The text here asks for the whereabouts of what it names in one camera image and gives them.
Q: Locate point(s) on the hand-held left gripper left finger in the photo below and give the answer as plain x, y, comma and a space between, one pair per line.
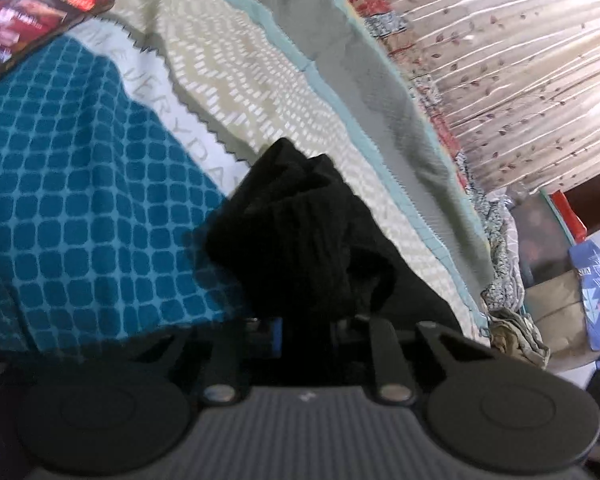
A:
275, 335

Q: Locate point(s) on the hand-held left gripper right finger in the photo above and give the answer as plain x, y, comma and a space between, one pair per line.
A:
386, 352

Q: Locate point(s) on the black pants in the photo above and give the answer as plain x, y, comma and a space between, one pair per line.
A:
305, 240

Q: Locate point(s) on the beige crumpled cloth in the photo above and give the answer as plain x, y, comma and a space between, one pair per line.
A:
517, 340

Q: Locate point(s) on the blue white floral cloth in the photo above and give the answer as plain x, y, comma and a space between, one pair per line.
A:
502, 260

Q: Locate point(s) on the beige cushion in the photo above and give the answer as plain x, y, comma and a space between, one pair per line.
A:
555, 315

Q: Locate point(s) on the blue white plastic bag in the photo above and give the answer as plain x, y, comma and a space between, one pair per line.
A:
597, 290

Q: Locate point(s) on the grey teal-edged blanket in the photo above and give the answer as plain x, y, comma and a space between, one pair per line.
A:
430, 100

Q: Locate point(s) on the beige leaf print curtain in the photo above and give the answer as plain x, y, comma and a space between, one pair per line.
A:
520, 70

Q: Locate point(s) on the black smartphone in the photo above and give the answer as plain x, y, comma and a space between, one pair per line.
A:
35, 20

